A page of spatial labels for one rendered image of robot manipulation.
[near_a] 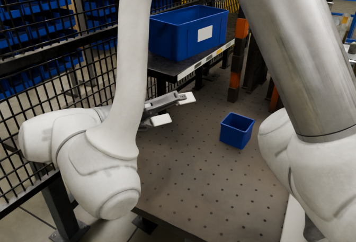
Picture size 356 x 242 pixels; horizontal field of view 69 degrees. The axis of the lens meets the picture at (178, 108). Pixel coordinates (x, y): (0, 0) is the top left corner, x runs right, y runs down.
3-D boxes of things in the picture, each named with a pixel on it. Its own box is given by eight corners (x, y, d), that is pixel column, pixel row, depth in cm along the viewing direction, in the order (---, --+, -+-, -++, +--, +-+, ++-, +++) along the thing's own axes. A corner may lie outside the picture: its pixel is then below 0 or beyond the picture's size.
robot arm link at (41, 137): (85, 134, 67) (108, 164, 59) (15, 150, 57) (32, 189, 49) (86, 96, 62) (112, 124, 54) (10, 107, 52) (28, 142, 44)
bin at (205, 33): (227, 42, 112) (230, 10, 104) (177, 62, 93) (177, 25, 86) (197, 33, 121) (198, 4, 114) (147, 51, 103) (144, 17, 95)
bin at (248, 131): (251, 137, 110) (255, 119, 105) (242, 150, 103) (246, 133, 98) (228, 128, 115) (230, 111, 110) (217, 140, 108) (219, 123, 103)
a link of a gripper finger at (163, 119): (154, 125, 79) (153, 126, 79) (172, 121, 83) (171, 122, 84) (150, 117, 79) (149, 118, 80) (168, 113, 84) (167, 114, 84)
